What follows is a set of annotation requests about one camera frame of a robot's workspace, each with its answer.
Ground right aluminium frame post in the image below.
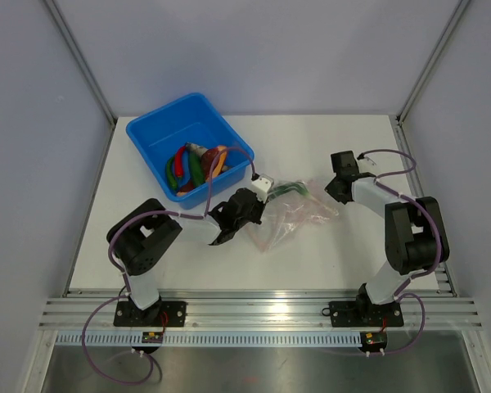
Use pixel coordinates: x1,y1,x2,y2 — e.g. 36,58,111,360
396,0,472,126

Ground red toy chili pepper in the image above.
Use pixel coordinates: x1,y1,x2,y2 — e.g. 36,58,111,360
173,146,186,179

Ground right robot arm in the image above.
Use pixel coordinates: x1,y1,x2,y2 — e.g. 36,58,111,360
323,151,450,328

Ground grey toy fish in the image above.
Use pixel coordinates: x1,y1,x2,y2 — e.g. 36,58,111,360
185,142,231,172

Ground aluminium frame post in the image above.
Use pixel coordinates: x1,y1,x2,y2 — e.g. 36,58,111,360
396,0,472,126
41,0,118,127

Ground left aluminium frame post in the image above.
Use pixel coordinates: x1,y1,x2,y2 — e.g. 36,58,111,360
41,0,118,127

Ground aluminium mounting rail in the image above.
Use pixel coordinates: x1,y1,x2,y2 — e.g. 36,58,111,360
38,290,483,332

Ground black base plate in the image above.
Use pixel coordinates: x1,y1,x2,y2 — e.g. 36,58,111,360
325,300,404,328
113,299,187,328

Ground white slotted cable duct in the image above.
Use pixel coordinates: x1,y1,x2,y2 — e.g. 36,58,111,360
56,331,362,348

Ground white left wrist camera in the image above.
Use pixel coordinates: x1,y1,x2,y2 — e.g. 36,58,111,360
251,174,274,203

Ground green toy scallion strands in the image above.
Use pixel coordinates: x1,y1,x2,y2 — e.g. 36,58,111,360
268,181,310,201

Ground right small circuit board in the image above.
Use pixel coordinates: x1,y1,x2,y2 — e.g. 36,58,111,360
363,332,387,346

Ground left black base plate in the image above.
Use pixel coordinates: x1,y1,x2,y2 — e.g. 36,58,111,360
113,299,187,328

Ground left small circuit board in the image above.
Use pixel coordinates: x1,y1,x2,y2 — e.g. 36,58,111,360
142,332,164,345

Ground clear zip top bag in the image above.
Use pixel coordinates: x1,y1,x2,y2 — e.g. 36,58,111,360
245,177,340,253

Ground small circuit board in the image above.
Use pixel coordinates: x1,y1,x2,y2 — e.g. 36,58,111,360
142,332,164,345
363,332,387,346

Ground orange toy food piece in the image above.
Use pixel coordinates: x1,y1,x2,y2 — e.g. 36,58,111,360
175,151,227,197

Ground green toy leaf vegetable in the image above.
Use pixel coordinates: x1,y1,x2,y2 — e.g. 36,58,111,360
188,152,205,187

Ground blue plastic bin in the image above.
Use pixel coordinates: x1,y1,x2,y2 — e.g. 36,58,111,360
126,93,255,210

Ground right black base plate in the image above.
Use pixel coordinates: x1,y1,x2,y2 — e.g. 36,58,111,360
325,300,404,328

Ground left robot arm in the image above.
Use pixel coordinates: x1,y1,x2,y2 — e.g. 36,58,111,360
106,179,270,328

